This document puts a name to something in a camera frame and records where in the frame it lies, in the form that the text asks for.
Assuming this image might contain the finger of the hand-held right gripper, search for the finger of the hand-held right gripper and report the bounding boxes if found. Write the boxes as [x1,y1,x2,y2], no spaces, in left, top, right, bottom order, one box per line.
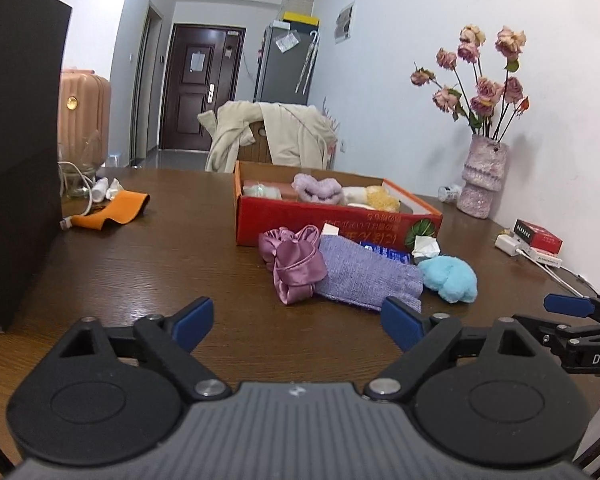
[511,314,600,348]
[544,293,600,324]

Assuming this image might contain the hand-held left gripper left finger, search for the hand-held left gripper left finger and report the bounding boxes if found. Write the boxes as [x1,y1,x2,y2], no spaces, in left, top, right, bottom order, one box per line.
[54,296,232,403]

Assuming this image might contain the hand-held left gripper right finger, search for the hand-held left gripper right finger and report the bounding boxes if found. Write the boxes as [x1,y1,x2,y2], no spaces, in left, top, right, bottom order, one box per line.
[362,296,548,403]

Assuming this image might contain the purple knit cloth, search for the purple knit cloth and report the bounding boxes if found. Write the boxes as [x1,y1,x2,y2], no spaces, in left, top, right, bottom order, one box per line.
[314,236,425,314]

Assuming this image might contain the light blue fluffy cloth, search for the light blue fluffy cloth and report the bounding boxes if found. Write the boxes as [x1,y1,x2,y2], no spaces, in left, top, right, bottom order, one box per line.
[420,255,479,305]

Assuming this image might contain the blue packet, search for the blue packet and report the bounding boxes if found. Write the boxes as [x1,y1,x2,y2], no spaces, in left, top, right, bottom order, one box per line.
[359,240,412,264]

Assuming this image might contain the white tissue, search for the white tissue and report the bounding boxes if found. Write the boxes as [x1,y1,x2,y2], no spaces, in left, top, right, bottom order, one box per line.
[412,235,441,265]

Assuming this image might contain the pink satin scrunchie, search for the pink satin scrunchie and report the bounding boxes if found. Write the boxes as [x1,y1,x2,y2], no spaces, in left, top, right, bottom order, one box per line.
[258,225,329,306]

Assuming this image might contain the yellow and white plush toy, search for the yellow and white plush toy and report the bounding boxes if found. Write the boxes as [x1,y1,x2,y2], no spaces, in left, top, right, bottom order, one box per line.
[340,185,402,214]

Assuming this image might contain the red cardboard box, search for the red cardboard box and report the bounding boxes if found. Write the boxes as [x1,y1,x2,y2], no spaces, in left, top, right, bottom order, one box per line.
[233,161,444,257]

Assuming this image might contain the lavender fluffy towel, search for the lavender fluffy towel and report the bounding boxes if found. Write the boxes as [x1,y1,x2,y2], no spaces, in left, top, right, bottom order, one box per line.
[291,172,344,206]

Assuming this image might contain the white flat box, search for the white flat box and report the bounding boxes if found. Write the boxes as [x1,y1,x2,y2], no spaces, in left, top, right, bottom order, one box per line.
[522,251,564,266]

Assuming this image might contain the red flat box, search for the red flat box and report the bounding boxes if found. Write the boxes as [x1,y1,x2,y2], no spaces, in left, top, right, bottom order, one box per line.
[513,218,564,255]

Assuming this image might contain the white power adapter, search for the white power adapter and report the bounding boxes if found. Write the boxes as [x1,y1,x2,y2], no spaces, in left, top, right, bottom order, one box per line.
[494,232,531,257]

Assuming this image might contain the orange cloth pouch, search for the orange cloth pouch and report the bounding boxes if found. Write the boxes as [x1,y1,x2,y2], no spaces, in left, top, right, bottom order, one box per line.
[70,190,151,231]

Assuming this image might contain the pink textured vase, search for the pink textured vase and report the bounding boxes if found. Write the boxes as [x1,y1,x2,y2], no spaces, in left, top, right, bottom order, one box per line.
[455,133,510,220]

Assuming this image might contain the brown chair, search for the brown chair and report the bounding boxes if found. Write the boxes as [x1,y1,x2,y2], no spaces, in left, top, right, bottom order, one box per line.
[237,119,274,164]

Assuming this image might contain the clear glass vase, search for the clear glass vase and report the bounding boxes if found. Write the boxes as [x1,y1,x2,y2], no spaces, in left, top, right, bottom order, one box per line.
[61,130,107,199]

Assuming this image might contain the beige jacket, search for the beige jacket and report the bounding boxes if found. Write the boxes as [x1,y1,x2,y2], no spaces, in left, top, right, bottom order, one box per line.
[198,100,339,174]

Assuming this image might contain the dark brown door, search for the dark brown door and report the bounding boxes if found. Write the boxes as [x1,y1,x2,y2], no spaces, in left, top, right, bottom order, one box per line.
[159,23,246,151]

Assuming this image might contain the dried pink roses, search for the dried pink roses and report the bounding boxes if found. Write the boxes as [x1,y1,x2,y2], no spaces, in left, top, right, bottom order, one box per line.
[410,23,531,144]

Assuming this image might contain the pink suitcase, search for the pink suitcase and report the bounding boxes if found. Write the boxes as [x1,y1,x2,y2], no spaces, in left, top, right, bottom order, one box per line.
[60,68,112,161]

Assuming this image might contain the black paper bag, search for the black paper bag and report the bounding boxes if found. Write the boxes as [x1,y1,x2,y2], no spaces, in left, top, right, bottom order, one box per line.
[0,0,74,334]

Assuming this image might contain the grey refrigerator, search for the grey refrigerator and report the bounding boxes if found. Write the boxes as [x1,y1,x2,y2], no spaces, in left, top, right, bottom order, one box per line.
[253,22,321,107]

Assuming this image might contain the white folded umbrella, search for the white folded umbrella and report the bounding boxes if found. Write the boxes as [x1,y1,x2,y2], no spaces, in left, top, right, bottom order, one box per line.
[294,30,321,95]

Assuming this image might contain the yellow box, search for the yellow box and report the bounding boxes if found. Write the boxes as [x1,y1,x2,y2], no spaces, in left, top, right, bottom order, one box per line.
[282,11,320,27]

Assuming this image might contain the white adapter cable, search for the white adapter cable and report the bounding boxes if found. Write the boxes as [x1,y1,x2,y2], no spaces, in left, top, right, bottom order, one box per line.
[517,247,600,302]

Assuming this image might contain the thin white charging cable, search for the thin white charging cable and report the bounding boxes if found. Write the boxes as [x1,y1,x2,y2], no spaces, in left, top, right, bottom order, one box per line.
[56,160,97,232]

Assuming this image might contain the side door frame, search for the side door frame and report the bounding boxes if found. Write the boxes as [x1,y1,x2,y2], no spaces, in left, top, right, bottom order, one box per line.
[129,2,164,164]

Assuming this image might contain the wall poster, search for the wall poster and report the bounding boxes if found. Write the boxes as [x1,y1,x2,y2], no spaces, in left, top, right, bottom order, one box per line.
[333,2,356,44]

